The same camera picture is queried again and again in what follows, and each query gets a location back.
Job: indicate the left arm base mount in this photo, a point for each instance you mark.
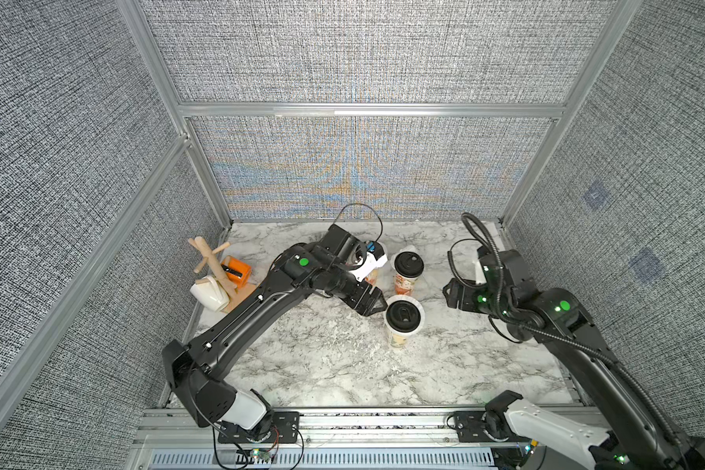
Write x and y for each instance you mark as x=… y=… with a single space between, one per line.
x=278 y=426

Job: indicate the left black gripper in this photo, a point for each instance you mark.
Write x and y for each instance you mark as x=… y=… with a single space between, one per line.
x=358 y=292

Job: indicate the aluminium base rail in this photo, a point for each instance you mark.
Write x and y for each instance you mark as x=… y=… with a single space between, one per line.
x=338 y=438

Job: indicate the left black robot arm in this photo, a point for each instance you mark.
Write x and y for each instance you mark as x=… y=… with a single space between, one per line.
x=197 y=371

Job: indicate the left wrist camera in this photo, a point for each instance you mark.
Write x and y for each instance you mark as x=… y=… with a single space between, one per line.
x=354 y=255

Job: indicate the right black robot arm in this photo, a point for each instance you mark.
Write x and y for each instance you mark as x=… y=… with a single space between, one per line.
x=639 y=434

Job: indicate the orange mug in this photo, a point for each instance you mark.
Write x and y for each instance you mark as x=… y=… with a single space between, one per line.
x=237 y=272

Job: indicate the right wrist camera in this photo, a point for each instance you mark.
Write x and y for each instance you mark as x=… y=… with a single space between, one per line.
x=480 y=273

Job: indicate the wooden mug tree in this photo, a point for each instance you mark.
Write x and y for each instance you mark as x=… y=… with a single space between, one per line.
x=211 y=258

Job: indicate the black cup lid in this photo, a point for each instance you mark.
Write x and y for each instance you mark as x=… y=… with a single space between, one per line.
x=409 y=264
x=403 y=316

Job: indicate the white mug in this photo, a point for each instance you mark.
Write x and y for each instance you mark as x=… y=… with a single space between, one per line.
x=209 y=293

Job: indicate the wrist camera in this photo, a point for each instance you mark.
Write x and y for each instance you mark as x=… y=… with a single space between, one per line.
x=354 y=255
x=480 y=273

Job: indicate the red flower paper cup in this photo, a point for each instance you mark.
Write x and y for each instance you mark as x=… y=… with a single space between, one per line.
x=404 y=286

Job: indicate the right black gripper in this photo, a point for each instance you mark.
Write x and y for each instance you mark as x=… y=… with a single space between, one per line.
x=457 y=293

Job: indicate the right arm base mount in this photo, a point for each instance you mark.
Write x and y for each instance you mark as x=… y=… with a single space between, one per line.
x=470 y=426

